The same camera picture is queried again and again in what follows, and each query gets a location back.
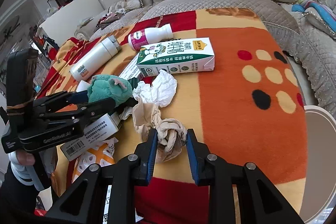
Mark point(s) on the beige tufted sofa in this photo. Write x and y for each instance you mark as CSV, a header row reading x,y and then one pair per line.
x,y
309,46

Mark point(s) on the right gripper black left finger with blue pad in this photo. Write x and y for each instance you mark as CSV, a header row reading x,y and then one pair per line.
x,y
107,193

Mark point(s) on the crumpled white tissue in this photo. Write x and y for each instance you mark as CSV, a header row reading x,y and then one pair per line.
x,y
160,92

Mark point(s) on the green white milk carton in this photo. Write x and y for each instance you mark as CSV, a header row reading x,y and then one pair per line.
x,y
176,56

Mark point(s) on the blue striped cloth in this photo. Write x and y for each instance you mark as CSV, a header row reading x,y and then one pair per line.
x,y
318,15

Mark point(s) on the white cabinet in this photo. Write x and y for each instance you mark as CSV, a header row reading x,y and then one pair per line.
x,y
62,25

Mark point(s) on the pile of clothes on sofa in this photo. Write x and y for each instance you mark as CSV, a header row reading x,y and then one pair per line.
x,y
109,18

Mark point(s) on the small patterned cushion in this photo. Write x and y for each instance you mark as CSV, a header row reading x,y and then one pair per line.
x,y
125,6

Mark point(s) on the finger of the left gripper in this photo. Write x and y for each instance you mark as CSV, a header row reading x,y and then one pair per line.
x,y
73,118
57,101

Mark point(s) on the orange red patterned blanket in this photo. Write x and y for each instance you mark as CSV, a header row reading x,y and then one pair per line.
x,y
248,109

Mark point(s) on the white pink yogurt bottle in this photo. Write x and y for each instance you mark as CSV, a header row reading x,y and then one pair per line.
x,y
149,36

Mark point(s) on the white thermos bottle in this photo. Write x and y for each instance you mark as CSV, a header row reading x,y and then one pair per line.
x,y
95,58

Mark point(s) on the small white medicine box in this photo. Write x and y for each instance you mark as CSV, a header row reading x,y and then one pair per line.
x,y
131,70

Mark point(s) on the white plastic trash bin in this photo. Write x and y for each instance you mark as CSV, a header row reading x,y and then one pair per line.
x,y
319,194

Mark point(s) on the beige paper ball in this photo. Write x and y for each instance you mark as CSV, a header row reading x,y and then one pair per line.
x,y
172,135

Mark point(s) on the left hand white glove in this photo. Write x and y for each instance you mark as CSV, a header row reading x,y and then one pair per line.
x,y
21,163

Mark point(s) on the orange starfish snack wrapper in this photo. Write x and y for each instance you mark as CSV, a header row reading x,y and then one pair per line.
x,y
101,153

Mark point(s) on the white box with barcode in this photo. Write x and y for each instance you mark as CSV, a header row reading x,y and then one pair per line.
x,y
99,130

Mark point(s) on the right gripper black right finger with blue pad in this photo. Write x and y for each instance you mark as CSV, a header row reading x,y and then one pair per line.
x,y
237,190

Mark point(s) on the green plush toy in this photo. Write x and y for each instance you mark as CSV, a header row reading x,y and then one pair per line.
x,y
109,86

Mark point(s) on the white foam sponge block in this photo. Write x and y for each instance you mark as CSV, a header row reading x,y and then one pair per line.
x,y
82,86

